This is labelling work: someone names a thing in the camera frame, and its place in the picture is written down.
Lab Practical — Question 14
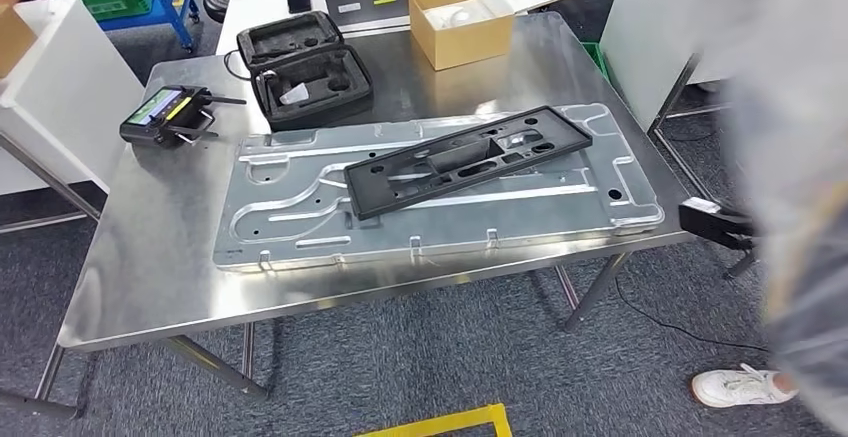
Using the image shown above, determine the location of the black remote controller with screen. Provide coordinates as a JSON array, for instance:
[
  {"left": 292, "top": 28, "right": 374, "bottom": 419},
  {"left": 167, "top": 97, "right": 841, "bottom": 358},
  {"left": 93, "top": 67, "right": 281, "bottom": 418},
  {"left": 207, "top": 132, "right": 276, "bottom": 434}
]
[{"left": 119, "top": 84, "right": 248, "bottom": 150}]

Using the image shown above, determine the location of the tan cardboard box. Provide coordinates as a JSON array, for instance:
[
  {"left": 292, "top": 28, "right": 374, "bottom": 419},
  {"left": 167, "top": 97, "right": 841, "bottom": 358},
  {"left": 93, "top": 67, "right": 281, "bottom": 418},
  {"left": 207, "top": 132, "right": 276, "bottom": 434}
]
[{"left": 0, "top": 0, "right": 38, "bottom": 81}]

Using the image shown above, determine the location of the black plastic frame part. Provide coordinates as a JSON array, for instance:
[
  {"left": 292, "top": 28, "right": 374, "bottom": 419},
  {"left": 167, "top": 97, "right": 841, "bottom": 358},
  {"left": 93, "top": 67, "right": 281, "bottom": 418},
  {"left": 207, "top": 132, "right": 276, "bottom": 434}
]
[{"left": 343, "top": 105, "right": 594, "bottom": 222}]

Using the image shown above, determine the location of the steel workbench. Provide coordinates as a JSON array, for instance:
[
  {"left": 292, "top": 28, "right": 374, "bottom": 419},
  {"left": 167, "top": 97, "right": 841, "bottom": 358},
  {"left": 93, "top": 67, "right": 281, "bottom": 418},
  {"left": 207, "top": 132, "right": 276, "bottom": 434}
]
[{"left": 33, "top": 11, "right": 697, "bottom": 420}]

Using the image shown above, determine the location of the person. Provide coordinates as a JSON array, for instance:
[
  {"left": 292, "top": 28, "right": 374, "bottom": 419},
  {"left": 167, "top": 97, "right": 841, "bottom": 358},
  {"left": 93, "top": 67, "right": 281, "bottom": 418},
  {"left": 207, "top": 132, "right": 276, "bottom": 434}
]
[{"left": 690, "top": 362, "right": 800, "bottom": 411}]

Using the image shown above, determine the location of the white paper slip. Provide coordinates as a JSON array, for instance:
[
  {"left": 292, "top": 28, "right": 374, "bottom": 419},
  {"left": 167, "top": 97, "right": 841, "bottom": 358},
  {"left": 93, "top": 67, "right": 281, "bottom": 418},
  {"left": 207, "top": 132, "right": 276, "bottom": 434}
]
[{"left": 278, "top": 82, "right": 311, "bottom": 106}]

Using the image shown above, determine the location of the open cardboard box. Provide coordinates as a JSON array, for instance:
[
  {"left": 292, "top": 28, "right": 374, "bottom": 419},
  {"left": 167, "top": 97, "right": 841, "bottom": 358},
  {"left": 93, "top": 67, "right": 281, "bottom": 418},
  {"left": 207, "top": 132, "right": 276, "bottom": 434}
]
[{"left": 407, "top": 0, "right": 596, "bottom": 72}]

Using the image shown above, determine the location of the white foam insert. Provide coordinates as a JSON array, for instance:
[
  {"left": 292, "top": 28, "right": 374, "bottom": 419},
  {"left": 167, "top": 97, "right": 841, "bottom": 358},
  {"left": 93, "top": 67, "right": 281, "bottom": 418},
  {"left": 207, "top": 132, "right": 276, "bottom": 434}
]
[{"left": 423, "top": 0, "right": 497, "bottom": 32}]

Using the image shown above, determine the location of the stamped sheet metal panel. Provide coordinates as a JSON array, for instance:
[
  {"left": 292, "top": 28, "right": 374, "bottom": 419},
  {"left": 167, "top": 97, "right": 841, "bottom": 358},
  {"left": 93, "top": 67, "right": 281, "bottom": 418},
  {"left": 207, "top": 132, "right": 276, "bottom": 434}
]
[{"left": 211, "top": 102, "right": 666, "bottom": 274}]

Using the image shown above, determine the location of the black floor cable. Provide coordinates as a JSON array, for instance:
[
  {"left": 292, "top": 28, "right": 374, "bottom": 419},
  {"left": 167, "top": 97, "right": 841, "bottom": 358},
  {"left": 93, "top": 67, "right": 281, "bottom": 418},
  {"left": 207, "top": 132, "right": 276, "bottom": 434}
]
[{"left": 614, "top": 274, "right": 773, "bottom": 354}]

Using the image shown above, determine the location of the blue metal cart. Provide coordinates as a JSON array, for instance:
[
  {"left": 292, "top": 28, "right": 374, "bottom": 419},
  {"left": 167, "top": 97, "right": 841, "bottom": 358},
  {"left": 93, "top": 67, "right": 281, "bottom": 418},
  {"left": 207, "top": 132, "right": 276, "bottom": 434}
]
[{"left": 99, "top": 0, "right": 201, "bottom": 54}]

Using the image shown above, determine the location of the black foam lined case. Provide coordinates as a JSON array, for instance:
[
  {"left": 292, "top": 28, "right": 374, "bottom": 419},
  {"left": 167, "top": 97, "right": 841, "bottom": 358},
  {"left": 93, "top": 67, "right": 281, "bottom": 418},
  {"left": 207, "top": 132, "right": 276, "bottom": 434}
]
[{"left": 236, "top": 10, "right": 376, "bottom": 133}]

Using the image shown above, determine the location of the black round stool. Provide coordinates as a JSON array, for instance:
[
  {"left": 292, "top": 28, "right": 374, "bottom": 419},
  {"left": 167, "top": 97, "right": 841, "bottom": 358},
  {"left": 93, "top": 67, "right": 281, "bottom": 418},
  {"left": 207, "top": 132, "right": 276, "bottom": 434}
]
[{"left": 201, "top": 0, "right": 238, "bottom": 24}]

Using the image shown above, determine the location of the steel table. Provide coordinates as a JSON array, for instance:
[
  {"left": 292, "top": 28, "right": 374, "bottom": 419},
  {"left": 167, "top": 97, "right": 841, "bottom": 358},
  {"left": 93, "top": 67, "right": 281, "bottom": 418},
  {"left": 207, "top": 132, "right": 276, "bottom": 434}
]
[
  {"left": 0, "top": 131, "right": 102, "bottom": 237},
  {"left": 647, "top": 52, "right": 737, "bottom": 207}
]

